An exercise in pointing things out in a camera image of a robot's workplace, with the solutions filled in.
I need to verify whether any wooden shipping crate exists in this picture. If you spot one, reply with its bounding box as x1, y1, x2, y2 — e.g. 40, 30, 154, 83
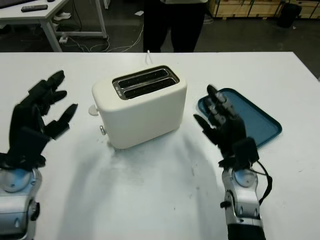
208, 0, 320, 20

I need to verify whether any long white floor cable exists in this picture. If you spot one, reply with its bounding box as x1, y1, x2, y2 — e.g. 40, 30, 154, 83
74, 23, 145, 53

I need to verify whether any white toaster power cord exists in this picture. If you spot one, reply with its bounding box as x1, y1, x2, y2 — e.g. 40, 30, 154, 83
144, 49, 154, 66

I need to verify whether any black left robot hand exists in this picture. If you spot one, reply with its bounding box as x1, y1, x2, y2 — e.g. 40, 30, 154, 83
6, 69, 79, 169

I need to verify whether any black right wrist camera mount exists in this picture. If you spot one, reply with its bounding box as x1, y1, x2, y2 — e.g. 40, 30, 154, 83
232, 137, 260, 169

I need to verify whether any black remote control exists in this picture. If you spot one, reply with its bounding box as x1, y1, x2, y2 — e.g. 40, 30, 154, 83
21, 4, 48, 13

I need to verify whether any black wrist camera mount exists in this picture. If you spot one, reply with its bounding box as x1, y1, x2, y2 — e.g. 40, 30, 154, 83
232, 137, 260, 169
18, 126, 50, 162

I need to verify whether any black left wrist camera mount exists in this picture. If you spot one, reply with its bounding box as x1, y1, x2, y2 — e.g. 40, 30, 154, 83
18, 126, 50, 162

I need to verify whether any white two-slot toaster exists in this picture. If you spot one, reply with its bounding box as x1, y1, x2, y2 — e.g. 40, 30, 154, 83
87, 65, 188, 150

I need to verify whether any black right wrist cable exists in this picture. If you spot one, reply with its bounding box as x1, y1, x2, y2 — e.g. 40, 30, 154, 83
249, 159, 275, 208

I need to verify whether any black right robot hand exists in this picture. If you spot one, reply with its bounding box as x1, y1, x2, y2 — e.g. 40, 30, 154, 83
193, 84, 248, 168

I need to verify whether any person in black trousers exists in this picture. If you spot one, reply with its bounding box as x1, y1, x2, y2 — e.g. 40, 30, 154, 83
143, 0, 209, 53

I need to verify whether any white office desk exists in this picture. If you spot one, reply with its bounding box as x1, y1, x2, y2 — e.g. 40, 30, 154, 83
0, 0, 109, 53

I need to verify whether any black floor bin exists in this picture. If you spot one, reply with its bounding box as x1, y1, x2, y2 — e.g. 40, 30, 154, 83
277, 3, 303, 28

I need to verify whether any blue plastic tray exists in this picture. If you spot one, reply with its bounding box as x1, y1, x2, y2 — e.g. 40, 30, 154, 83
197, 87, 283, 149

